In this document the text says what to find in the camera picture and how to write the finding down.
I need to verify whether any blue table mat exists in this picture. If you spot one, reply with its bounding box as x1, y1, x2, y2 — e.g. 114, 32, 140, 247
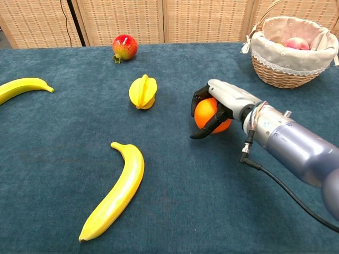
0, 42, 339, 254

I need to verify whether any yellow starfruit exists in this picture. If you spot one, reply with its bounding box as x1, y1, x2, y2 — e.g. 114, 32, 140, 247
129, 74, 158, 110

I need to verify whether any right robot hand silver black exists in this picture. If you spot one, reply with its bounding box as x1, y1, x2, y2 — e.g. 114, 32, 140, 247
190, 78, 263, 140

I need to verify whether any yellow banana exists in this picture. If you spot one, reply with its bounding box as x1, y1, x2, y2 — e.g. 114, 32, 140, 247
78, 141, 146, 243
0, 77, 56, 106

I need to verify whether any orange fruit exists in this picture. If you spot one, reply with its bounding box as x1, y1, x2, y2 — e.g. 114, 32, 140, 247
194, 97, 233, 134

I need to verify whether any right wrist coloured wire bundle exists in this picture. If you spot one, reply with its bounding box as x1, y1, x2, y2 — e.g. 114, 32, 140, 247
248, 101, 267, 132

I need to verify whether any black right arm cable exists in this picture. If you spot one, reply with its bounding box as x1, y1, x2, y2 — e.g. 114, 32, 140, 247
239, 129, 339, 233

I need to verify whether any red pomegranate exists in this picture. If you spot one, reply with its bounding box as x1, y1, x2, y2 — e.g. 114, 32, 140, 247
112, 34, 139, 64

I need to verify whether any pink peach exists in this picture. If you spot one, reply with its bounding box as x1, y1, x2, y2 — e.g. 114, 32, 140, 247
284, 37, 310, 51

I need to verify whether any white lined wicker basket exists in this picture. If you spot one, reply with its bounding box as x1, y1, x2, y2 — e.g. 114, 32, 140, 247
240, 15, 339, 77

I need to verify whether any thin black hanging cable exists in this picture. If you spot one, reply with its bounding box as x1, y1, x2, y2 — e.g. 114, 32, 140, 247
59, 0, 74, 47

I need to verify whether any bamboo folding screen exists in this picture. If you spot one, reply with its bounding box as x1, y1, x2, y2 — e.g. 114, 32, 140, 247
0, 0, 339, 50

